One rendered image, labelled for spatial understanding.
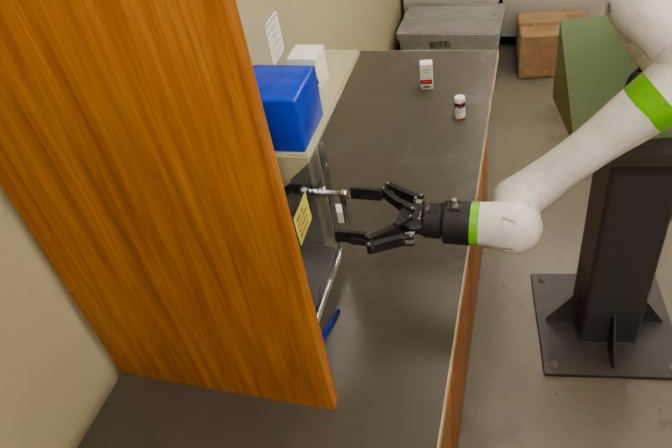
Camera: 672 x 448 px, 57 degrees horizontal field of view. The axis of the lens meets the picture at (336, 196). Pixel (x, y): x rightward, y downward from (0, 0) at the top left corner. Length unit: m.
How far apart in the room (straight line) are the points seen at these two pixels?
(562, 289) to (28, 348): 2.01
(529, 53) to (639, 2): 2.60
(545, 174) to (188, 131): 0.78
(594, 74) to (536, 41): 1.96
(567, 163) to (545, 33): 2.56
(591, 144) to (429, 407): 0.60
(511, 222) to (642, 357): 1.38
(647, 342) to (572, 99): 1.08
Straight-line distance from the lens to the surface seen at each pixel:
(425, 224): 1.28
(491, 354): 2.49
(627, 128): 1.31
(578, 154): 1.33
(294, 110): 0.87
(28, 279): 1.27
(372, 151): 1.85
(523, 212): 1.25
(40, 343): 1.32
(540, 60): 3.91
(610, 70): 1.92
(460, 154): 1.81
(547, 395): 2.42
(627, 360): 2.53
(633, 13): 1.31
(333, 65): 1.12
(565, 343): 2.53
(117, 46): 0.82
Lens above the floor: 2.05
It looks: 40 degrees down
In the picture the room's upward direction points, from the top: 11 degrees counter-clockwise
